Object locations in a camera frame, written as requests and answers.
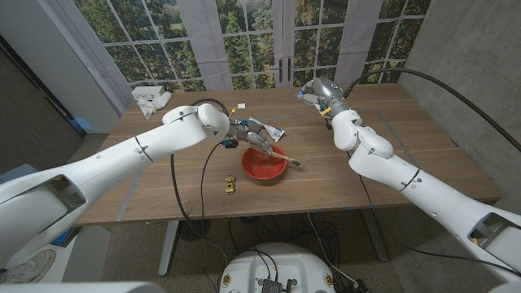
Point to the red bowl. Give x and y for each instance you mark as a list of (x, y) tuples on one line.
[(260, 169)]

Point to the black round floor fan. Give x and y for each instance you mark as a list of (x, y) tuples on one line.
[(195, 230)]

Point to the white sneaker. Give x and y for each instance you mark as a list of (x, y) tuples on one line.
[(28, 267)]

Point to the gold toy car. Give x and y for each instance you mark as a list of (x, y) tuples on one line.
[(230, 184)]

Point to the crumpled white tissue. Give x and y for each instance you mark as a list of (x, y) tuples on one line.
[(152, 105)]

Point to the white power strip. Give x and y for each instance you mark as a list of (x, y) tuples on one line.
[(147, 93)]

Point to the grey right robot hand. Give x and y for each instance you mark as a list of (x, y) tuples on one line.
[(327, 91)]

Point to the grey-blue chair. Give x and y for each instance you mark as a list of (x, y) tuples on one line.
[(16, 177)]

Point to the grey table leg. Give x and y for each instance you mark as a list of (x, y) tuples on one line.
[(376, 240), (167, 248)]

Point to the printed window backdrop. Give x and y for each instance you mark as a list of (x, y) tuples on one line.
[(252, 40)]

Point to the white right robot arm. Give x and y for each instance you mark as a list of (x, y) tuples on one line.
[(407, 179)]

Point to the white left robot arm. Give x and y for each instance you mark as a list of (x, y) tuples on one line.
[(102, 163)]

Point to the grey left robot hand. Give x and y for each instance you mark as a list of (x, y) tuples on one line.
[(250, 132)]

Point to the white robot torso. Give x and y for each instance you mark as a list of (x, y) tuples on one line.
[(277, 264)]

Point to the white toothpaste tube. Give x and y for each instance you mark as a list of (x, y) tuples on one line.
[(273, 131)]

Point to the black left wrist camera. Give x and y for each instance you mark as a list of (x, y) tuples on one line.
[(230, 143)]

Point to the blue floor mat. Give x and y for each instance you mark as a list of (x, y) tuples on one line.
[(61, 238)]

